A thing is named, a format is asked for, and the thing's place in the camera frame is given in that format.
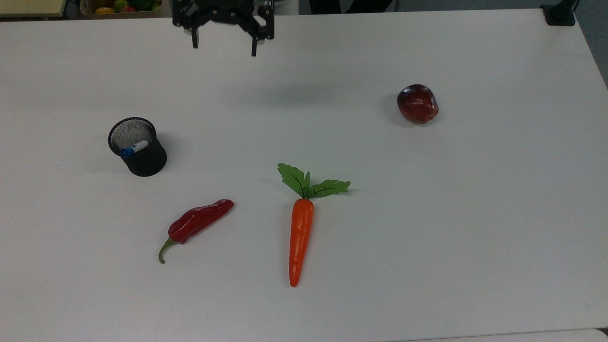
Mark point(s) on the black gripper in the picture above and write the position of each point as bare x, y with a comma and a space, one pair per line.
223, 9

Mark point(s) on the white marker with blue cap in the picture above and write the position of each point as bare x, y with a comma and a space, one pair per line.
135, 148

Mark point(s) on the dark green toy fruit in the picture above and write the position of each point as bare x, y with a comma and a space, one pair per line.
142, 4

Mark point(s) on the small red toy fruit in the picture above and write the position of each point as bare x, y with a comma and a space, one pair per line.
128, 9

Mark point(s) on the light green toy fruit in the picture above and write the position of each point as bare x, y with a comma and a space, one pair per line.
120, 4

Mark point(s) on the dark object behind table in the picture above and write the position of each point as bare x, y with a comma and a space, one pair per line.
351, 5

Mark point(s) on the yellow toy fruit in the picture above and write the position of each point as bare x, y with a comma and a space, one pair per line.
103, 10

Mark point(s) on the beige box of toy fruit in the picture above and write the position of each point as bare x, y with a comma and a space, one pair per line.
85, 13

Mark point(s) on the black mesh pen cup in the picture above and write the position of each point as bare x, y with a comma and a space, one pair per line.
147, 164

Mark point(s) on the red toy chili pepper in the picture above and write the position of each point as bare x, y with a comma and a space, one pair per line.
199, 222

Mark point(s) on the light wooden table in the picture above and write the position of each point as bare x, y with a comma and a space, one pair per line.
31, 7

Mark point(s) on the dark red toy apple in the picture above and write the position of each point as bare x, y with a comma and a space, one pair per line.
418, 104

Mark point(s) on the orange toy carrot green leaves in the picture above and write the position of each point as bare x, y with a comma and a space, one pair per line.
300, 237

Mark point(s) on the black table clamp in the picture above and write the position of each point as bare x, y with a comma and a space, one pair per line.
559, 14

